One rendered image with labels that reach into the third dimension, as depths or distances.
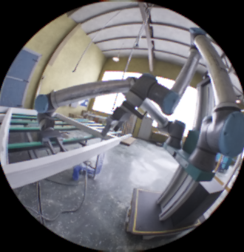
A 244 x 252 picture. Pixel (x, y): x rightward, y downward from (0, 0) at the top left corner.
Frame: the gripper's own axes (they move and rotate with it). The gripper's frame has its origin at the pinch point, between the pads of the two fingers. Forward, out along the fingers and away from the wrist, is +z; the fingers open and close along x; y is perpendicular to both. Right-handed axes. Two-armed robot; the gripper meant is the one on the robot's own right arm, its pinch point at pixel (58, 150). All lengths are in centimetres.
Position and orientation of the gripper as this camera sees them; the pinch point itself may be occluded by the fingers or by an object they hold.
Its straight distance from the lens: 47.0
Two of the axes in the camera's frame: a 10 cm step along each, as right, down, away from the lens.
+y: -5.7, 8.0, 1.8
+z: 7.6, 6.0, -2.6
